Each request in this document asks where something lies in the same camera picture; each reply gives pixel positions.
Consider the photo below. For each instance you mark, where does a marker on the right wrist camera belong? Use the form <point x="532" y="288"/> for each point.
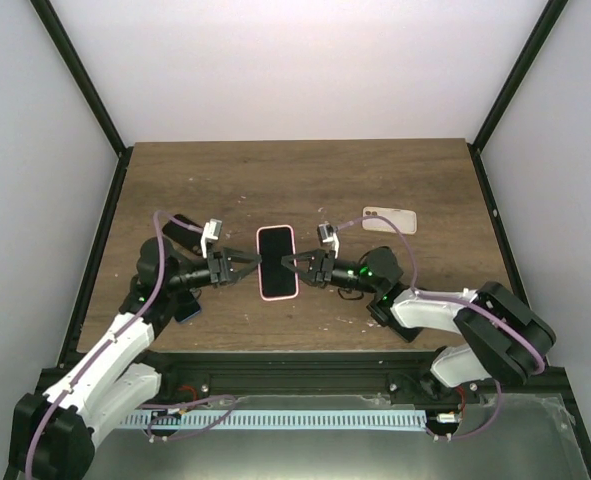
<point x="328" y="238"/>

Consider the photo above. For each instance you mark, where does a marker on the pink phone case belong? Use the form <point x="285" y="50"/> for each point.
<point x="259" y="270"/>

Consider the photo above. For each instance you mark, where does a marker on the blue-edged black phone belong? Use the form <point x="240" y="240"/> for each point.
<point x="186" y="311"/>

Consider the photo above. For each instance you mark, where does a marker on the right black frame post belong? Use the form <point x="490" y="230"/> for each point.
<point x="540" y="32"/>

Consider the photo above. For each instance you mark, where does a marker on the black frame post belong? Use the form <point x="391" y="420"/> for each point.
<point x="540" y="32"/>
<point x="68" y="53"/>

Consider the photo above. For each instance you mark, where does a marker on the black phone case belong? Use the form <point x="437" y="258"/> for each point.
<point x="188" y="239"/>

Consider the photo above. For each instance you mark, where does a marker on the black phone right side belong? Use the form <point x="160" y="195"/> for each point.
<point x="381" y="311"/>

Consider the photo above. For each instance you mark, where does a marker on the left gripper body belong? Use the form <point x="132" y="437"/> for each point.
<point x="216" y="262"/>

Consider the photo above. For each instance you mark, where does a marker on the pink-edged black phone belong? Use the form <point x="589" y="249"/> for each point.
<point x="277" y="262"/>

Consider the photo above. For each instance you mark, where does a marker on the black aluminium frame rail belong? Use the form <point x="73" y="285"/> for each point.
<point x="402" y="376"/>

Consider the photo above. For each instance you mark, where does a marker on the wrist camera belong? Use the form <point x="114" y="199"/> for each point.
<point x="210" y="235"/>
<point x="328" y="238"/>

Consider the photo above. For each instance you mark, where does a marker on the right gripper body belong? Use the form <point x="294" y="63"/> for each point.
<point x="327" y="262"/>

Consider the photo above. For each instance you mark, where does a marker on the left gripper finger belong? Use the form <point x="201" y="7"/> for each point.
<point x="237" y="256"/>
<point x="238" y="271"/>

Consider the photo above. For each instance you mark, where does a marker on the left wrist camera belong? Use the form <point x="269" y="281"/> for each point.
<point x="210" y="235"/>

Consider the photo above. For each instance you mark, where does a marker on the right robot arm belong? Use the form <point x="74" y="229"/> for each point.
<point x="504" y="340"/>

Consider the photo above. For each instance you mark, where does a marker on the white phone case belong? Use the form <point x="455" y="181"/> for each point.
<point x="389" y="220"/>

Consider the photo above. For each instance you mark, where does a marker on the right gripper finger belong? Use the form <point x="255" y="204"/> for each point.
<point x="298" y="258"/>
<point x="304" y="275"/>

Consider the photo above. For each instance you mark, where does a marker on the left black frame post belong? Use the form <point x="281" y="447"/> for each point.
<point x="68" y="53"/>

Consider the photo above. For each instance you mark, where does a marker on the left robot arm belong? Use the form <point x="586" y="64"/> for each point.
<point x="56" y="434"/>

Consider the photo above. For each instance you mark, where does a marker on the light blue slotted cable duct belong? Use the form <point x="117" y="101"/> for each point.
<point x="378" y="420"/>

